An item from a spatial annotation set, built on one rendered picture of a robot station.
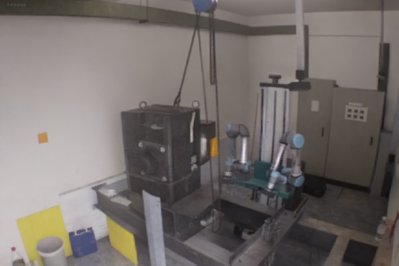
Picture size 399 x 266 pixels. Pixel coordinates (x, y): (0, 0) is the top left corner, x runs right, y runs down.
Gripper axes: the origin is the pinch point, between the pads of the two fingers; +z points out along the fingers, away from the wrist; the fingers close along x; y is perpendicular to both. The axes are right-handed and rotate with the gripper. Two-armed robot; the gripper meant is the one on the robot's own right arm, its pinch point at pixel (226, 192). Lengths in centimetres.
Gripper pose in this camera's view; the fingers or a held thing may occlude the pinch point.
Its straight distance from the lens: 271.6
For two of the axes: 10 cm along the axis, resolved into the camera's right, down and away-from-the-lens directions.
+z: -1.0, 9.8, -1.9
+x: -8.3, 0.2, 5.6
